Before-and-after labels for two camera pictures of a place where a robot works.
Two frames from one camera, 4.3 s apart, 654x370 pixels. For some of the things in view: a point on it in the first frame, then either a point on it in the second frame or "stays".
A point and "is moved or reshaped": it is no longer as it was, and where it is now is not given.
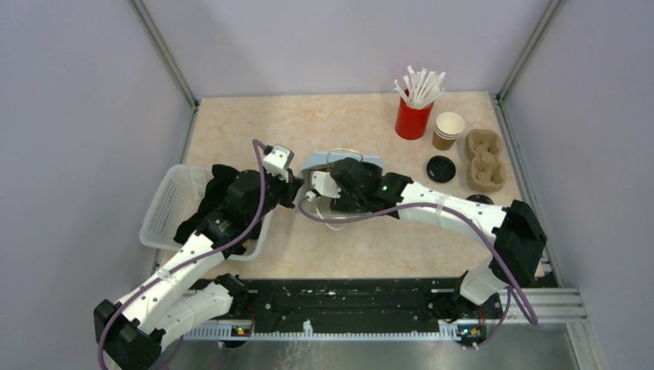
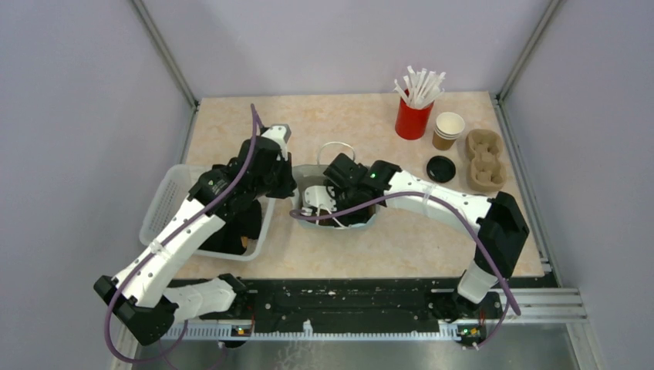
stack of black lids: x=440 y=169 stays
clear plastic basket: x=182 y=190 stays
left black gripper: x=291 y=187 to x=289 y=183
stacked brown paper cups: x=448 y=127 stays
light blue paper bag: x=312 y=205 is moved or reshaped
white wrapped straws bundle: x=421 y=89 stays
